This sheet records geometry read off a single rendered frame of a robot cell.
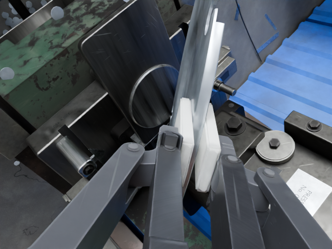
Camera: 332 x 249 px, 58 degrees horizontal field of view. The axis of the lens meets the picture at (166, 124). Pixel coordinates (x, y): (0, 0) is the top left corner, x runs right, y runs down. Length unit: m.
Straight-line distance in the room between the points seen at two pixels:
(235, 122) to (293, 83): 1.79
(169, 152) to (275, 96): 2.03
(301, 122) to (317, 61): 1.93
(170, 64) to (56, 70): 0.21
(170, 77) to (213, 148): 0.40
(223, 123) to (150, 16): 0.20
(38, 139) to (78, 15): 0.26
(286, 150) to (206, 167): 0.32
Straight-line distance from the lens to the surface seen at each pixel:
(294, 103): 2.13
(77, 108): 0.59
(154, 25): 0.50
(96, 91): 0.60
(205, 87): 0.18
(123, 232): 0.85
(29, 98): 0.59
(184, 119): 0.18
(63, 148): 0.56
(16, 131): 0.61
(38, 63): 0.59
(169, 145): 0.15
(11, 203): 1.58
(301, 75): 2.30
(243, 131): 0.47
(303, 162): 0.48
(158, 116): 0.57
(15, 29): 0.91
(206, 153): 0.16
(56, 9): 0.56
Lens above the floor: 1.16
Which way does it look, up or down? 39 degrees down
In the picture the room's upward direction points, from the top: 124 degrees clockwise
